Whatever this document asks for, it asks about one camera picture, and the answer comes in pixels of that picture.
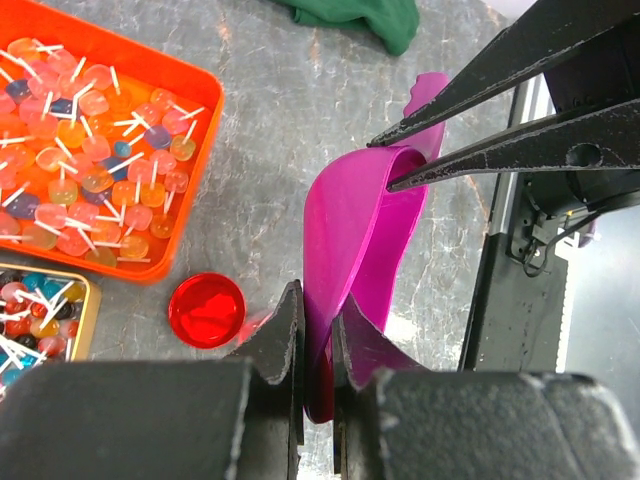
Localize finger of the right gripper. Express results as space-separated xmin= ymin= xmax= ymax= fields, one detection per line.
xmin=368 ymin=0 xmax=639 ymax=147
xmin=387 ymin=99 xmax=639 ymax=192

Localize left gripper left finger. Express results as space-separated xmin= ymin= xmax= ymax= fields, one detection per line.
xmin=225 ymin=280 xmax=305 ymax=479

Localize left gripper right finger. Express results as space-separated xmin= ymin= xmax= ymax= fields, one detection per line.
xmin=331 ymin=295 xmax=427 ymax=479

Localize purple plastic scoop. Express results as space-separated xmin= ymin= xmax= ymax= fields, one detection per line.
xmin=301 ymin=71 xmax=451 ymax=425

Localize red jar lid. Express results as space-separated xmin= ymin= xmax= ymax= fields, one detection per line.
xmin=168 ymin=272 xmax=246 ymax=349

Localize green cloth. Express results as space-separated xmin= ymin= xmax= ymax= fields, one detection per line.
xmin=278 ymin=0 xmax=420 ymax=57

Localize gold tin wrapped lollipops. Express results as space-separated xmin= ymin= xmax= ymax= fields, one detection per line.
xmin=1 ymin=263 xmax=101 ymax=394

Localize orange box of lollipops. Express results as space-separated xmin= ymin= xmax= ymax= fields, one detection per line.
xmin=1 ymin=1 xmax=224 ymax=284

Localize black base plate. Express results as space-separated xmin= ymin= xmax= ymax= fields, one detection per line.
xmin=458 ymin=173 xmax=567 ymax=372

